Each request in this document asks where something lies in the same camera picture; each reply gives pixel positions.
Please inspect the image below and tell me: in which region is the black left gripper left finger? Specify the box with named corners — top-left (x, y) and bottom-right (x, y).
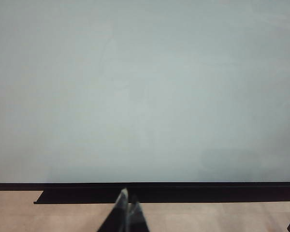
top-left (96, 188), bottom-right (130, 232)

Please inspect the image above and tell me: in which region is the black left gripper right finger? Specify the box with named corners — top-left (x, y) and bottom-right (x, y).
top-left (127, 194), bottom-right (151, 232)

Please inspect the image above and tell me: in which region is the black whiteboard pen tray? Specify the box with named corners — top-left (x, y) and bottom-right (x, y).
top-left (33, 183), bottom-right (290, 205)

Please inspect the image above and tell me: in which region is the white glass whiteboard black frame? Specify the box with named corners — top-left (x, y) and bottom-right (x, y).
top-left (0, 0), bottom-right (290, 192)

